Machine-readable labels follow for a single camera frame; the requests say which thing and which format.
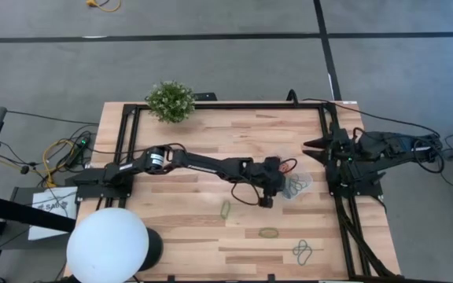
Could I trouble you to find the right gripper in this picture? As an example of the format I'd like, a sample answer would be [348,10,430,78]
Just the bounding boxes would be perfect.
[303,124,355,168]

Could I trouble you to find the red rubber band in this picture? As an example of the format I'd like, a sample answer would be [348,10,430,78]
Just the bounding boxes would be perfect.
[279,157,299,175]

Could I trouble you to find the teal rubber band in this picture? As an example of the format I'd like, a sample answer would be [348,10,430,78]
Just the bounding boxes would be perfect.
[289,174,311,197]
[292,238,314,266]
[282,178,299,200]

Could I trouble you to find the green rubber band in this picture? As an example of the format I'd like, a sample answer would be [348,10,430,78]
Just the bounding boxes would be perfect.
[219,200,232,220]
[257,226,280,240]

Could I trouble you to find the black curved connector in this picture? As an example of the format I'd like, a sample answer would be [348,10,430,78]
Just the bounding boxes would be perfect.
[285,88,300,108]

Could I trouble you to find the green potted plant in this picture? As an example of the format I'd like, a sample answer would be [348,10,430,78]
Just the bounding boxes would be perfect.
[145,79,197,125]

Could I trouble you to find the white globe lamp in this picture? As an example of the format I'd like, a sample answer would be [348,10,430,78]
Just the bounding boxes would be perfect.
[65,207,164,283]

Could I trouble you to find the black power strip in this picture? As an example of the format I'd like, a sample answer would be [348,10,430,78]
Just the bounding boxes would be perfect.
[65,134,93,168]

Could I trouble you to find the white printed paper sheet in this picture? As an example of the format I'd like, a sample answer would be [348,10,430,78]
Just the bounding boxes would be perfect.
[27,186,79,242]

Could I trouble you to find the black beam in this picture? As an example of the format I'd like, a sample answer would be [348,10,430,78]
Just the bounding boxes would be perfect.
[0,191,77,233]

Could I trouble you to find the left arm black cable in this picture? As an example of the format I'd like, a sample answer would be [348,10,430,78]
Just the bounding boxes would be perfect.
[230,178,262,207]

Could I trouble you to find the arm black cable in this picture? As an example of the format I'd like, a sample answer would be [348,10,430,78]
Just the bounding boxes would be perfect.
[412,135,447,175]
[230,178,262,207]

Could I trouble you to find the long black cable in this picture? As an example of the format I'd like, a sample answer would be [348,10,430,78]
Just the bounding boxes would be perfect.
[302,97,443,139]

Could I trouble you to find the black aluminium table frame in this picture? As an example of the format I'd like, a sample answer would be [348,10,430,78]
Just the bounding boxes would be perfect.
[112,101,403,283]

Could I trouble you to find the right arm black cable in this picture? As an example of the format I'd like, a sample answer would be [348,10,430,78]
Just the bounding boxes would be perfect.
[412,135,447,175]

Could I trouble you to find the black bracket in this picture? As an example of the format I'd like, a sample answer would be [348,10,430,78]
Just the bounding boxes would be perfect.
[193,92,219,102]

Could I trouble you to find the black cable with plug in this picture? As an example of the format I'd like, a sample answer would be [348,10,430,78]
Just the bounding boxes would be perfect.
[0,139,41,176]

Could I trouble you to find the yellow cable with plug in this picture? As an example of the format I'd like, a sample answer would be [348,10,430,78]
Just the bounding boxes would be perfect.
[85,0,123,13]

